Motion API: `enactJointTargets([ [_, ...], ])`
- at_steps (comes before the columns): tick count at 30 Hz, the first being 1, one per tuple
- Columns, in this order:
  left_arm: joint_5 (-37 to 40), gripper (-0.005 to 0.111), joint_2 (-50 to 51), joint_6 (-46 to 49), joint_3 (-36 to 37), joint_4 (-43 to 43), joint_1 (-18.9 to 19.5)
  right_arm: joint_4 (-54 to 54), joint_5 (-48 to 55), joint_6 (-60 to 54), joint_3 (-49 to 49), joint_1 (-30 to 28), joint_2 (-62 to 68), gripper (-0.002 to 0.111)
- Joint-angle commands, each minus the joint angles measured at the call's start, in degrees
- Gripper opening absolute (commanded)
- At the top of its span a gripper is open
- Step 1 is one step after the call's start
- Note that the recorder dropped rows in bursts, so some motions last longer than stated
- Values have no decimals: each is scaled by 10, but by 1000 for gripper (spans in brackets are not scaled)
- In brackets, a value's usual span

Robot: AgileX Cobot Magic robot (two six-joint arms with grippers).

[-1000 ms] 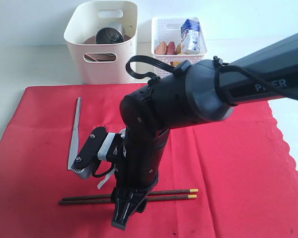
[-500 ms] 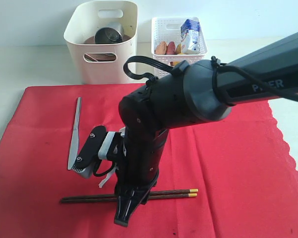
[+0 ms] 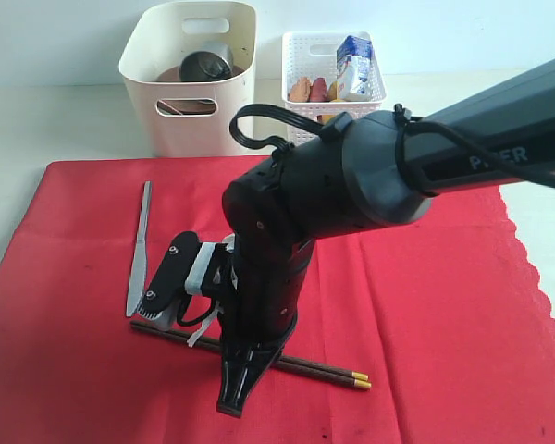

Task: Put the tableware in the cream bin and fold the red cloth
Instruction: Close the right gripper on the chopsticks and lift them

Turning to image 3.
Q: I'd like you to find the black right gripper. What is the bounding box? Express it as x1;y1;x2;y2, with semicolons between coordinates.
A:
203;240;315;416

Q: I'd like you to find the dark wooden chopstick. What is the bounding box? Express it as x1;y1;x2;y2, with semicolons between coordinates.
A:
130;320;369;384
130;325;372;391

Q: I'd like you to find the steel table knife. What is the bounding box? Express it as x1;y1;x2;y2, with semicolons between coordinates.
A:
126;181;152;318

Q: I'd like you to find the yellow lemon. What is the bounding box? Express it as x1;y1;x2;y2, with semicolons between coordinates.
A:
316;99;347;125

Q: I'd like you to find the fried chicken nugget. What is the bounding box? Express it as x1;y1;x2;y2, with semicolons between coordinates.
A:
288;77;312;103

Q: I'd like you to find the brown wooden plate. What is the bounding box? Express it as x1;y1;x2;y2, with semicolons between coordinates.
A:
156;63;247;116

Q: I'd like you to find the stainless steel cup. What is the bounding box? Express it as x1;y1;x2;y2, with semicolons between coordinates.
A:
179;41;234;82

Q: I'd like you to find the blue white milk carton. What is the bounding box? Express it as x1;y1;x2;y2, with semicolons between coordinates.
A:
336;35;373;102

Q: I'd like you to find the brown wooden spoon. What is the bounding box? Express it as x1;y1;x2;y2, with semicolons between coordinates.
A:
156;101;181;116

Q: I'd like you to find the yellow cheese wedge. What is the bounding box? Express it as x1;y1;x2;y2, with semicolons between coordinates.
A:
327;80;344;102

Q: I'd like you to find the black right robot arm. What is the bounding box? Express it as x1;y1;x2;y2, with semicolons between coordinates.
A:
217;59;555;417

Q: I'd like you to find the red table cloth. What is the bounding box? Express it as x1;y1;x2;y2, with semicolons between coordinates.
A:
0;157;555;443

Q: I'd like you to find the cream plastic bin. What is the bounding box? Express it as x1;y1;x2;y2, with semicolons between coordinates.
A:
118;1;257;157

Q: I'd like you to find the white perforated basket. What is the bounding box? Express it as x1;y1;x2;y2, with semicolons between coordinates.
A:
281;31;387;120

